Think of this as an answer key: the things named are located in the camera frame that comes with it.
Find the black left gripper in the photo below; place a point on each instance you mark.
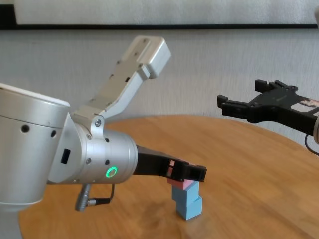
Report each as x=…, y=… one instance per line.
x=152, y=161

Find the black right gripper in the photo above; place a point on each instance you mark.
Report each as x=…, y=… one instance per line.
x=281, y=107

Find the pink cube block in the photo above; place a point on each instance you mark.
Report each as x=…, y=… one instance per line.
x=183, y=184

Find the blue cube block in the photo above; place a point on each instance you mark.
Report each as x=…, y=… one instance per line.
x=184, y=196
x=193, y=209

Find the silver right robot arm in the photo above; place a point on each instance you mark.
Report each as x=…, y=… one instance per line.
x=316, y=127

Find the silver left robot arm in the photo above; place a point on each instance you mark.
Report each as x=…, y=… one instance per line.
x=32, y=144

